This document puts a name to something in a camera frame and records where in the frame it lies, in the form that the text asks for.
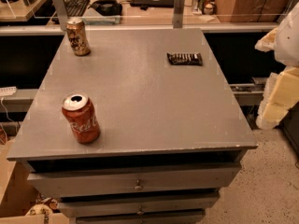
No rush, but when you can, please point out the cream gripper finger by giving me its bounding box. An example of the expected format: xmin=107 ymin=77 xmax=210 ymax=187
xmin=255 ymin=28 xmax=278 ymax=52
xmin=256 ymin=67 xmax=299 ymax=130

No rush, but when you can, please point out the red coke can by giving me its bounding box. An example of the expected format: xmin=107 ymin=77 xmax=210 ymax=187
xmin=62 ymin=92 xmax=100 ymax=144

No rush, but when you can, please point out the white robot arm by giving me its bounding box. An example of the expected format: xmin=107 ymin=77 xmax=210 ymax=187
xmin=255 ymin=3 xmax=299 ymax=130

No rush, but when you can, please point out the rxbar chocolate wrapper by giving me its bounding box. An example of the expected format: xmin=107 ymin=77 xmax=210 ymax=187
xmin=167 ymin=53 xmax=203 ymax=66

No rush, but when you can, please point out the gold drink can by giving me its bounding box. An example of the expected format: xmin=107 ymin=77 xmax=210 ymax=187
xmin=66 ymin=17 xmax=91 ymax=56

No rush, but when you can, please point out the brown cardboard box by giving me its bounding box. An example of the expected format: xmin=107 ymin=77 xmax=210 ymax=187
xmin=216 ymin=0 xmax=289 ymax=22

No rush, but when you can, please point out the small round jar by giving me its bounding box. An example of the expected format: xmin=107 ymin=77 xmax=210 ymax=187
xmin=204 ymin=3 xmax=214 ymax=15

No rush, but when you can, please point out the black laptop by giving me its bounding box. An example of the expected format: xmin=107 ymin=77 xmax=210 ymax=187
xmin=130 ymin=0 xmax=174 ymax=7

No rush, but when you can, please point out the grey drawer cabinet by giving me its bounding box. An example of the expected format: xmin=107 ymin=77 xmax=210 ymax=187
xmin=7 ymin=27 xmax=259 ymax=224

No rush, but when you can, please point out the bottom drawer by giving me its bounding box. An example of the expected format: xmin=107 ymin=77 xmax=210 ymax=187
xmin=76 ymin=209 xmax=205 ymax=224

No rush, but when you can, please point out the black headset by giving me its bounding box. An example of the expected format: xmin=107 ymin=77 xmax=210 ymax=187
xmin=89 ymin=0 xmax=122 ymax=16

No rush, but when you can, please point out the black keyboard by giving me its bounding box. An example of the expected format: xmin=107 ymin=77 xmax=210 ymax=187
xmin=51 ymin=0 xmax=91 ymax=24

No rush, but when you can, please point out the top drawer with knob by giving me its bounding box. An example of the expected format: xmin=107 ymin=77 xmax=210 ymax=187
xmin=28 ymin=163 xmax=241 ymax=197

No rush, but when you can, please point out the drawer with knob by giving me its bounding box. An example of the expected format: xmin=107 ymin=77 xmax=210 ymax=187
xmin=58 ymin=190 xmax=220 ymax=217
xmin=28 ymin=163 xmax=241 ymax=197

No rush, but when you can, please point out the middle drawer with knob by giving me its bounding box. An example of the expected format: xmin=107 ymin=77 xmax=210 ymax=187
xmin=58 ymin=190 xmax=220 ymax=217

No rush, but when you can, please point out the white power strip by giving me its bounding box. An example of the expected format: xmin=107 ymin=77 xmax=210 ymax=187
xmin=0 ymin=86 xmax=17 ymax=97

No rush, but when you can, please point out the middle metal bracket post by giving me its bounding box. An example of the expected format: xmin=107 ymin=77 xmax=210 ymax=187
xmin=172 ymin=0 xmax=185 ymax=28

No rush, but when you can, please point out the metal bracket post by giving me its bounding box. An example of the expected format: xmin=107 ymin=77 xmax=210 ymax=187
xmin=52 ymin=0 xmax=68 ymax=31
xmin=172 ymin=0 xmax=185 ymax=28

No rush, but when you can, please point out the left metal bracket post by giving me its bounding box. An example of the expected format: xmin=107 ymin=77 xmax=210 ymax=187
xmin=52 ymin=0 xmax=68 ymax=31

